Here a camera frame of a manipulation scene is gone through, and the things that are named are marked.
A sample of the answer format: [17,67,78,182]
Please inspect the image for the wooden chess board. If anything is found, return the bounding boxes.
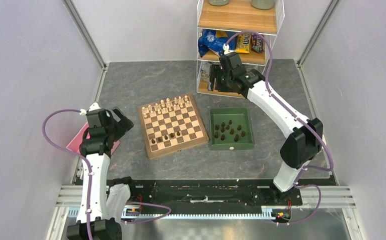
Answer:
[137,92,209,159]

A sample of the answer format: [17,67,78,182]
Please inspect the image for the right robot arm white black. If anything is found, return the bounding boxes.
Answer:
[219,51,323,205]

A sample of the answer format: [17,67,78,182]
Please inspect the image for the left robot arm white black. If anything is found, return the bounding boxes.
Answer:
[66,102,138,240]

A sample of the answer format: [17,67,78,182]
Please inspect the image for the clear patterned jug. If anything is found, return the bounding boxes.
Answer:
[200,61,220,83]

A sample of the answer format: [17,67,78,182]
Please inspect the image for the pink box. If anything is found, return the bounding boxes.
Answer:
[65,123,121,157]

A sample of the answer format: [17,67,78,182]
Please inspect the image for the yellow candy bag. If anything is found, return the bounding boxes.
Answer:
[235,33,251,54]

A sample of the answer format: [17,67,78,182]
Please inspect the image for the blue snack bag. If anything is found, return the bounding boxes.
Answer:
[198,29,235,57]

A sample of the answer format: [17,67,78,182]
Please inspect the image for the brown candy bag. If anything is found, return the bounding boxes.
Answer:
[251,33,265,54]

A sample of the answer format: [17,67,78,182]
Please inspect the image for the green tray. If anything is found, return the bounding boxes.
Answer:
[210,107,254,151]

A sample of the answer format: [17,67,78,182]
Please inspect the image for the green glass jar left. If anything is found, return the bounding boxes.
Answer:
[208,0,230,7]

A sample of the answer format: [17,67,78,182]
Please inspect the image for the green glass jar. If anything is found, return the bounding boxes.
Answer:
[208,0,230,7]
[251,0,275,10]

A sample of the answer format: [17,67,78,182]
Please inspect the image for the green glass jar right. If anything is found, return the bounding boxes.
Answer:
[251,0,275,10]

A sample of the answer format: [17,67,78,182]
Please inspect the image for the wire shelf with wood boards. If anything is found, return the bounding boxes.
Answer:
[196,0,285,98]

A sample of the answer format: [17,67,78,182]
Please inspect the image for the aluminium rail frame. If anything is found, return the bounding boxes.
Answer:
[56,185,356,221]

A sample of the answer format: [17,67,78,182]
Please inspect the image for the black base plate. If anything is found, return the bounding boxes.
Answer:
[106,180,303,207]

